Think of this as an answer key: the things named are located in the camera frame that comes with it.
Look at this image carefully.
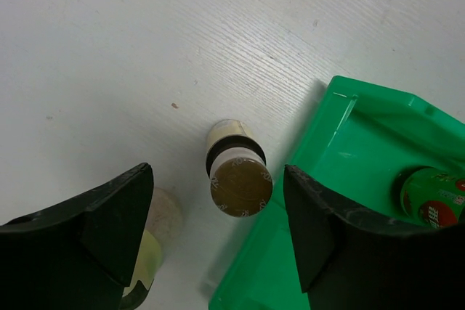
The yellow-capped green label sauce bottle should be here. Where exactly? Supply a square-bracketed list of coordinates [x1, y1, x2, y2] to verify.
[393, 167, 464, 229]

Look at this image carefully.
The yellow-capped white powder shaker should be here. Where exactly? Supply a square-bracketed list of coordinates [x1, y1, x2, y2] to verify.
[119, 187, 183, 309]

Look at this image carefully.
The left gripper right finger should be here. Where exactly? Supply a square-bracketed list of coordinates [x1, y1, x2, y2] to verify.
[283, 166, 464, 309]

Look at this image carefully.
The small brown-capped oil bottle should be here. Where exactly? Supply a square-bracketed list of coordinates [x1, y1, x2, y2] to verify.
[206, 119, 273, 218]

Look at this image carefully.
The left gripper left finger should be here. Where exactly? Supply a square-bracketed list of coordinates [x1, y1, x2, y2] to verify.
[1, 163, 153, 309]

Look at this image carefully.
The green four-compartment plastic tray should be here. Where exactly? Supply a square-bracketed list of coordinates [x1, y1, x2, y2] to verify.
[209, 76, 464, 309]

